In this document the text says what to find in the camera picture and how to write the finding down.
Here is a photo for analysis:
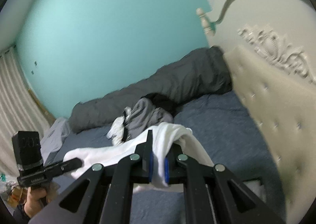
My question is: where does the white black trimmed garment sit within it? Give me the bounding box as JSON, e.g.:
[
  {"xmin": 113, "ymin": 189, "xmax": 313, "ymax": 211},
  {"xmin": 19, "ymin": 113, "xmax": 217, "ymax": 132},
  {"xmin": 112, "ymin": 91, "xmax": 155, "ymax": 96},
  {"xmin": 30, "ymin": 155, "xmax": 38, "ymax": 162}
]
[{"xmin": 107, "ymin": 107, "xmax": 132, "ymax": 146}]

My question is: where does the person's left hand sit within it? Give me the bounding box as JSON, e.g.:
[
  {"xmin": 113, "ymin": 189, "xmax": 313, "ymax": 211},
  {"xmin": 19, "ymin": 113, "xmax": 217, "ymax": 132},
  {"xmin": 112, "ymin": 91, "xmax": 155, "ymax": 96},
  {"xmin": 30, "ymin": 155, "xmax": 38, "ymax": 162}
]
[{"xmin": 24, "ymin": 182, "xmax": 60, "ymax": 218}]

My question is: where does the grey crumpled garment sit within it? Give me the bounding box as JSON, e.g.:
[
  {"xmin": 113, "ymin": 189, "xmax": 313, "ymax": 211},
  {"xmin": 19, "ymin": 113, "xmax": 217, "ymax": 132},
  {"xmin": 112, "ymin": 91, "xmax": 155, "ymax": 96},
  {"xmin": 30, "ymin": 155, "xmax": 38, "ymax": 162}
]
[{"xmin": 122, "ymin": 93, "xmax": 177, "ymax": 142}]

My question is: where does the striped beige curtain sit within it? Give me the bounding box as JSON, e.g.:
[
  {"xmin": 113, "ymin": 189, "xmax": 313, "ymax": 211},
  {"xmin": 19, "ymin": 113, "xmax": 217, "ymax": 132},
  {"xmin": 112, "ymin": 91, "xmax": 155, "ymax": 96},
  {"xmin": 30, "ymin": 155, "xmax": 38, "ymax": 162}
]
[{"xmin": 0, "ymin": 47, "xmax": 50, "ymax": 177}]

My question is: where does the dark grey rolled duvet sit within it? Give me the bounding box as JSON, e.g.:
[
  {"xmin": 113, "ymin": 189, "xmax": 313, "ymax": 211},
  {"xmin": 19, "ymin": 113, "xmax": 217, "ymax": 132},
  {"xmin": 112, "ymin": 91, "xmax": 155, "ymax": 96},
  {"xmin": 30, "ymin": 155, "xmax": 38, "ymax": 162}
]
[{"xmin": 69, "ymin": 46, "xmax": 232, "ymax": 134}]

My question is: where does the light grey blanket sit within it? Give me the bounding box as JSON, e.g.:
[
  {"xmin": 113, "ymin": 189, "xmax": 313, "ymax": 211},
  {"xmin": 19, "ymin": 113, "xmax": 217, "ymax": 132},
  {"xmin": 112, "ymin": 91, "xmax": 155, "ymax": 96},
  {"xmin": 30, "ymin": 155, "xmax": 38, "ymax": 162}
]
[{"xmin": 40, "ymin": 117, "xmax": 71, "ymax": 161}]

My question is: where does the cream tufted headboard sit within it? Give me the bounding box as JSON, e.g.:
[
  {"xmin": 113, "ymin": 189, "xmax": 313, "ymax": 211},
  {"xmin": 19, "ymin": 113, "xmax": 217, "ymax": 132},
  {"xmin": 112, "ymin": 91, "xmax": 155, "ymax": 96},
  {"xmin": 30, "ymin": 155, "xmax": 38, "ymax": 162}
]
[{"xmin": 197, "ymin": 0, "xmax": 315, "ymax": 223}]

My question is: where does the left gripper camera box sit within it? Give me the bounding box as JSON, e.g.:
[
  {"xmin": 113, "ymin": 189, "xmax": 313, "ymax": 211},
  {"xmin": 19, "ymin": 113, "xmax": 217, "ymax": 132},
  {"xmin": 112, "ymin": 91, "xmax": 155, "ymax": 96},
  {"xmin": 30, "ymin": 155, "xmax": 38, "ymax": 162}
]
[{"xmin": 12, "ymin": 131, "xmax": 43, "ymax": 171}]

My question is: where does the folded grey clothes stack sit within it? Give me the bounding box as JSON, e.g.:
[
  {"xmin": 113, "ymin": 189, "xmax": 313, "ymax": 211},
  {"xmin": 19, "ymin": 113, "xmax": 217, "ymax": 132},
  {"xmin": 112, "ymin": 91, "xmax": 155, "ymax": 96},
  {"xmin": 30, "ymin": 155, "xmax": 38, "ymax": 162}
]
[{"xmin": 243, "ymin": 178, "xmax": 266, "ymax": 203}]

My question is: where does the white long sleeve shirt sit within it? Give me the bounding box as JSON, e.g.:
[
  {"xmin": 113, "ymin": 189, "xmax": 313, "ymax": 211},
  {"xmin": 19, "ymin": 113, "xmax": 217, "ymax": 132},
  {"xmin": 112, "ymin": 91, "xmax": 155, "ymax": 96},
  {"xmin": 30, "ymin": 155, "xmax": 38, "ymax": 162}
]
[{"xmin": 63, "ymin": 122, "xmax": 214, "ymax": 193}]

